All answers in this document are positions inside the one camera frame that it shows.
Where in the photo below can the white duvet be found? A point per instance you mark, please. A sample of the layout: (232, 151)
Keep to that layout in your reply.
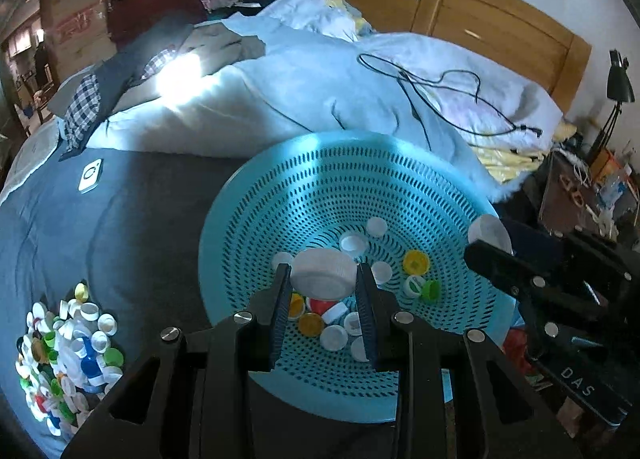
(300, 94)

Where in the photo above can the wooden headboard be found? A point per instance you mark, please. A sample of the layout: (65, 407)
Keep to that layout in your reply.
(500, 24)

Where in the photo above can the white pillow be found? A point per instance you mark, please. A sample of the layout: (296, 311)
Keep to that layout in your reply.
(30, 154)

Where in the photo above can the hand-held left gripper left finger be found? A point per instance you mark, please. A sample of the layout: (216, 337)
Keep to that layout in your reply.
(281, 319)

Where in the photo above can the small white bottle cap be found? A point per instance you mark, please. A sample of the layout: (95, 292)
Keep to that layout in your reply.
(490, 234)

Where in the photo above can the large white ribbed lid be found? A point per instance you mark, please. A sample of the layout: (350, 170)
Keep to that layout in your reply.
(320, 274)

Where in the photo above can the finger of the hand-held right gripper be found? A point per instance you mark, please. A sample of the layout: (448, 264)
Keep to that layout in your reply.
(495, 261)
(535, 241)

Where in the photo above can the cluster of sorted bottle caps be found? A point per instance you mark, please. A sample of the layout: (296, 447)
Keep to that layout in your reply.
(334, 337)

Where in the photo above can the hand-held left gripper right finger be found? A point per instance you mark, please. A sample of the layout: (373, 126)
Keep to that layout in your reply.
(369, 324)

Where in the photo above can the dark wooden nightstand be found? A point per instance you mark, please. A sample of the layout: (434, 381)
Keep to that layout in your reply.
(565, 199)

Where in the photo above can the black desk lamp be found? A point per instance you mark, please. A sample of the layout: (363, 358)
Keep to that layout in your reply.
(620, 84)

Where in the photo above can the dark jacket with plaid lining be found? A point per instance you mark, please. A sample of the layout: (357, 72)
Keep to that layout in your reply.
(200, 44)

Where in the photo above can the yellow bedsheet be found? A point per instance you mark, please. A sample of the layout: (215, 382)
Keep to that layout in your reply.
(505, 159)

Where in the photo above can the blue perforated plastic colander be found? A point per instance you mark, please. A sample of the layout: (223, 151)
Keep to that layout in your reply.
(325, 179)

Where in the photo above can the pile of mixed bottle caps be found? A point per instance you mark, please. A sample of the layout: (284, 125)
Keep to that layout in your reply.
(75, 354)

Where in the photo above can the dark red cloth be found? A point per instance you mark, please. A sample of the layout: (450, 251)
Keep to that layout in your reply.
(150, 14)

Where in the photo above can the cardboard box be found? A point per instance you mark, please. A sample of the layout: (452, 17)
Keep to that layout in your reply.
(75, 14)

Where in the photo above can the small white flat device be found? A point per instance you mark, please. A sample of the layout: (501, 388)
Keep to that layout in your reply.
(91, 175)

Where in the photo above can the orange box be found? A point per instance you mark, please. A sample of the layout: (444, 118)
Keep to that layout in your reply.
(607, 164)

